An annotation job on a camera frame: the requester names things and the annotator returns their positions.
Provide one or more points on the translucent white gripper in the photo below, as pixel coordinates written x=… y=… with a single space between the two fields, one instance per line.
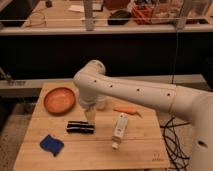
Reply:
x=90 y=115

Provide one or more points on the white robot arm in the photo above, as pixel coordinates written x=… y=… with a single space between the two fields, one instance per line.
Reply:
x=192 y=105

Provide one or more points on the clear plastic cup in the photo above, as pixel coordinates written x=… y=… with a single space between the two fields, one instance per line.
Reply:
x=101 y=103

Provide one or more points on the black and white striped block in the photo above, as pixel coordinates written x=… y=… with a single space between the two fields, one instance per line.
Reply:
x=80 y=127

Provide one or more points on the orange wooden bowl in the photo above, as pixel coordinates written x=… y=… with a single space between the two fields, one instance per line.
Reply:
x=59 y=100

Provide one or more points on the white tube with cap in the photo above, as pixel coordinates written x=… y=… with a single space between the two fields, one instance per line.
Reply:
x=119 y=130

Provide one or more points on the orange carrot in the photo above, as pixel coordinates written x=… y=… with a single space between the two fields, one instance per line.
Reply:
x=127 y=110

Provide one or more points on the blue cloth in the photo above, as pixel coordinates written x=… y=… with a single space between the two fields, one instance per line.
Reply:
x=52 y=145

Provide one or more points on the metal clamp at left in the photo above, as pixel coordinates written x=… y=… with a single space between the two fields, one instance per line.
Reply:
x=10 y=81

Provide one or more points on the black object on shelf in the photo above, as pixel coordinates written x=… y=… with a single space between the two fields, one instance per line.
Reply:
x=119 y=17

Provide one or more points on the white paper on shelf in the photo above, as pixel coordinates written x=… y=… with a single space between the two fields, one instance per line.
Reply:
x=76 y=8

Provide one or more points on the orange crate on shelf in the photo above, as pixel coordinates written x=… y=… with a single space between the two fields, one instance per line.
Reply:
x=152 y=14

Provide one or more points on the metal post left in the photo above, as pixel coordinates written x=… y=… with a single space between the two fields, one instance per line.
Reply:
x=88 y=11

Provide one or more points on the metal post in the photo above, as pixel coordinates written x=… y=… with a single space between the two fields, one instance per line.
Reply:
x=88 y=11
x=182 y=19

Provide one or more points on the metal post right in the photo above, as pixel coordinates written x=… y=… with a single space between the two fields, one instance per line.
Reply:
x=182 y=19

